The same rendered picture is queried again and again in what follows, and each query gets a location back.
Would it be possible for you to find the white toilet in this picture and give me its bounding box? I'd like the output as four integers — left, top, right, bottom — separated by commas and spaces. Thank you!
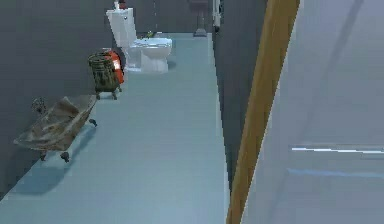
105, 7, 174, 74

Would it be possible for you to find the orange red bin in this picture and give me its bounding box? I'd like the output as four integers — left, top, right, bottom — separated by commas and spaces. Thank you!
105, 48, 126, 85

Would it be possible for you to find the grey toilet plunger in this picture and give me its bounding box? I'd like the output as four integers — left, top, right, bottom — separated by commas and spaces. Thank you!
191, 0, 209, 38

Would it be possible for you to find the pale grey room door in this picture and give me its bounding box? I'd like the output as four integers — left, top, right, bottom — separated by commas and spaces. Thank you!
225, 0, 384, 224

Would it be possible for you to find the brown clawfoot bathtub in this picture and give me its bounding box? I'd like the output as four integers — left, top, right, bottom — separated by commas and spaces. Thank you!
13, 94, 99, 164

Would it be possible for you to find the white wall towel holder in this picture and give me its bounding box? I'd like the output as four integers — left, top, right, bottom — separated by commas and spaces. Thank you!
212, 0, 223, 33

